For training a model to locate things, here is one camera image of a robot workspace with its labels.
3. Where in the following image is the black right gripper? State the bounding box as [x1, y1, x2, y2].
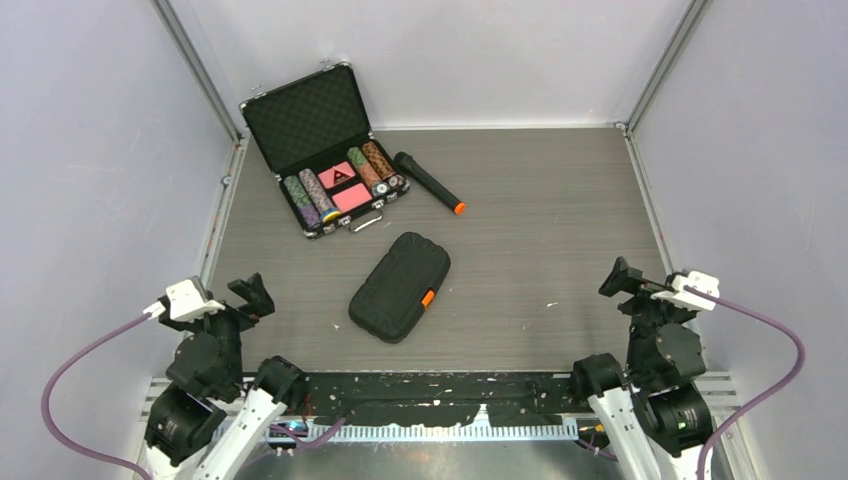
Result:
[598, 255, 694, 376]

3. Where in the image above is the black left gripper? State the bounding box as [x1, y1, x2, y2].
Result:
[164, 270, 275, 390]

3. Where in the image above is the black plastic tool case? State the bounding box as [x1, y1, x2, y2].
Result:
[348, 232, 451, 344]

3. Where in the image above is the orange case latch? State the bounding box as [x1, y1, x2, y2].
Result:
[421, 289, 436, 310]

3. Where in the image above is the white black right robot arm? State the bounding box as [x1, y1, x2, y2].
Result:
[570, 256, 719, 479]

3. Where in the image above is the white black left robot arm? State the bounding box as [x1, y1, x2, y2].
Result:
[144, 273, 308, 479]

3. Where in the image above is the pink card deck lower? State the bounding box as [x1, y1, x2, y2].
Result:
[331, 183, 373, 213]

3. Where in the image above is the pink card deck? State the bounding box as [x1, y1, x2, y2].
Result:
[331, 183, 373, 213]
[317, 160, 358, 190]

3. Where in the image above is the pink card deck upper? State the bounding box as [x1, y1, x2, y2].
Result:
[317, 160, 358, 190]

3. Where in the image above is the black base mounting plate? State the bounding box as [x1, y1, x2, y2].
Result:
[286, 371, 612, 427]

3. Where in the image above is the black poker chip case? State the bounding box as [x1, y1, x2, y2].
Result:
[239, 62, 411, 239]

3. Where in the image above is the black orange flashlight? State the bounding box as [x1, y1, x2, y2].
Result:
[394, 151, 466, 215]

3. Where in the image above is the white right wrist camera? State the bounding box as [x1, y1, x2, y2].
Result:
[650, 270, 720, 312]

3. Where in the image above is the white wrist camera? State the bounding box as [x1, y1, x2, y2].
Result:
[650, 270, 720, 312]
[142, 276, 225, 323]

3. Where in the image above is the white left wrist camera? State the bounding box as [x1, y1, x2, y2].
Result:
[142, 276, 225, 323]

